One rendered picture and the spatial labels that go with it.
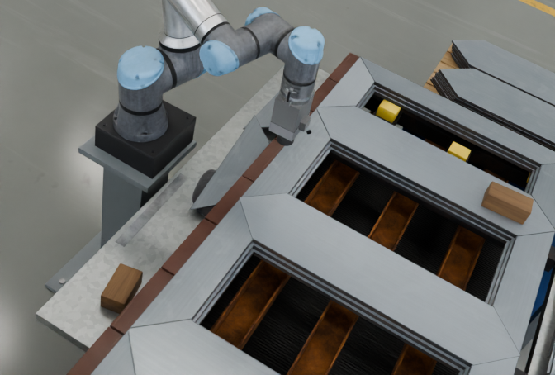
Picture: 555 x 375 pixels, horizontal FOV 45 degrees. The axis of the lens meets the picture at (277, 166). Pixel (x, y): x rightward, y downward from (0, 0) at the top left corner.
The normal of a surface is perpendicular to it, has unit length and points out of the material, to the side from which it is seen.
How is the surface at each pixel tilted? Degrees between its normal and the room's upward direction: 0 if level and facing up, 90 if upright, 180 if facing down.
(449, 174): 0
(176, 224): 0
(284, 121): 94
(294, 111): 94
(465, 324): 0
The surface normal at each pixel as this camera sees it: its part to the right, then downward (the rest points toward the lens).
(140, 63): 0.05, -0.59
